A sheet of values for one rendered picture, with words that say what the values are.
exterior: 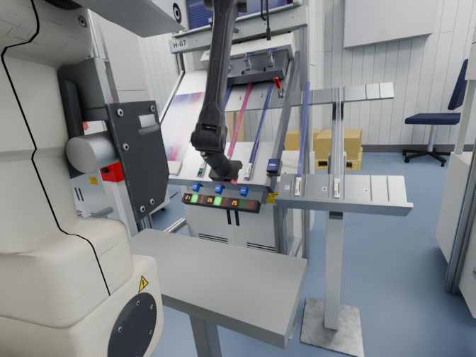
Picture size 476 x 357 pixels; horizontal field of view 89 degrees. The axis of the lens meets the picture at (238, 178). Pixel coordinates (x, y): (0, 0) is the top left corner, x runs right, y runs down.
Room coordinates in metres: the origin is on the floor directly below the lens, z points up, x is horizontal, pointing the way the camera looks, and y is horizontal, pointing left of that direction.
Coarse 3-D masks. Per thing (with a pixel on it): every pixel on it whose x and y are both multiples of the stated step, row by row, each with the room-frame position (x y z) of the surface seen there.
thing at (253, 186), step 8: (176, 176) 1.01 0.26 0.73; (176, 184) 1.06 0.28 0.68; (184, 184) 1.03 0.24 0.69; (192, 184) 1.01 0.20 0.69; (208, 184) 0.95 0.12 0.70; (216, 184) 0.93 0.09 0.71; (224, 184) 0.91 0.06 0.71; (232, 184) 0.89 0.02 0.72; (240, 184) 0.87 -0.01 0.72; (248, 184) 0.85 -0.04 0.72; (256, 184) 0.83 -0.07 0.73; (264, 184) 0.82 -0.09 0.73
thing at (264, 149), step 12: (228, 144) 1.05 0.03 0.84; (240, 144) 1.02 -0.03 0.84; (252, 144) 0.99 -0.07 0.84; (264, 144) 0.97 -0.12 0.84; (192, 156) 1.09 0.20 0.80; (240, 156) 0.98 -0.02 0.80; (264, 156) 0.93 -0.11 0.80; (180, 168) 1.06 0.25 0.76; (192, 168) 1.03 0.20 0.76; (204, 168) 1.00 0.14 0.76; (252, 168) 0.91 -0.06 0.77; (264, 168) 0.89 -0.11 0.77; (240, 180) 0.89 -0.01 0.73; (252, 180) 0.87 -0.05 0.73; (264, 180) 0.85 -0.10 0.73
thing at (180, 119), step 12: (180, 96) 1.42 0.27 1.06; (192, 96) 1.37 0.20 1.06; (180, 108) 1.35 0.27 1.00; (192, 108) 1.30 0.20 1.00; (168, 120) 1.32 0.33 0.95; (180, 120) 1.28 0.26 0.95; (192, 120) 1.24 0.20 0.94; (168, 132) 1.25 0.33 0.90; (180, 132) 1.21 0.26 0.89; (168, 144) 1.19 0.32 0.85; (180, 144) 1.15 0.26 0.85; (168, 156) 1.13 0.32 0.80; (180, 156) 1.10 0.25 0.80
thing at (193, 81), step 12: (192, 72) 1.55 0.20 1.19; (204, 72) 1.50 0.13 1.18; (288, 72) 1.21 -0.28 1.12; (180, 84) 1.52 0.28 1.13; (192, 84) 1.47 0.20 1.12; (204, 84) 1.42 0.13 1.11; (240, 84) 1.29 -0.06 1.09; (264, 84) 1.22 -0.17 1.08; (240, 96) 1.23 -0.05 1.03; (252, 96) 1.20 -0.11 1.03; (264, 96) 1.16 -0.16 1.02; (276, 96) 1.13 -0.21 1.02; (228, 108) 1.21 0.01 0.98; (240, 108) 1.17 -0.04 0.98; (252, 108) 1.14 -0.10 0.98; (276, 108) 1.09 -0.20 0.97
